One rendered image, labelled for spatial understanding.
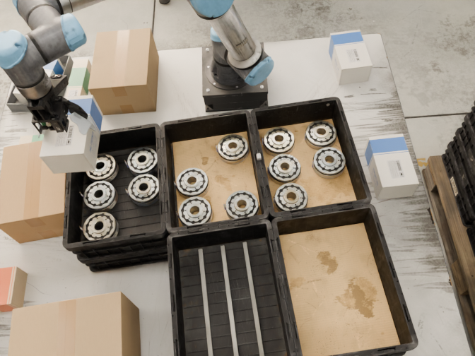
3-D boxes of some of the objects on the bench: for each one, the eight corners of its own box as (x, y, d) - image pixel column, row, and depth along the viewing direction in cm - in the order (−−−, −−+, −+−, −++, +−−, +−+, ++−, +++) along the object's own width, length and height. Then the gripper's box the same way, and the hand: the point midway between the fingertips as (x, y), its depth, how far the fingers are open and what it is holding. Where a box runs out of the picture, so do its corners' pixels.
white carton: (327, 49, 191) (330, 32, 183) (355, 45, 191) (359, 29, 183) (338, 85, 181) (341, 69, 173) (367, 81, 181) (372, 65, 173)
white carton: (363, 151, 165) (368, 137, 157) (396, 147, 164) (402, 133, 157) (377, 200, 155) (382, 187, 147) (411, 196, 154) (419, 183, 147)
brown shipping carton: (109, 61, 196) (96, 32, 182) (159, 56, 195) (150, 27, 181) (102, 115, 181) (88, 89, 167) (156, 111, 180) (146, 84, 166)
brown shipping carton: (25, 170, 170) (3, 147, 156) (83, 159, 171) (66, 135, 157) (19, 244, 155) (-6, 224, 141) (82, 232, 156) (63, 212, 142)
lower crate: (92, 171, 168) (81, 153, 158) (172, 159, 168) (166, 140, 158) (90, 274, 148) (75, 262, 138) (180, 260, 148) (173, 247, 138)
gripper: (-7, 108, 106) (32, 154, 123) (74, 102, 105) (102, 149, 122) (1, 80, 110) (37, 128, 127) (78, 74, 109) (105, 123, 127)
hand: (71, 130), depth 126 cm, fingers closed on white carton, 13 cm apart
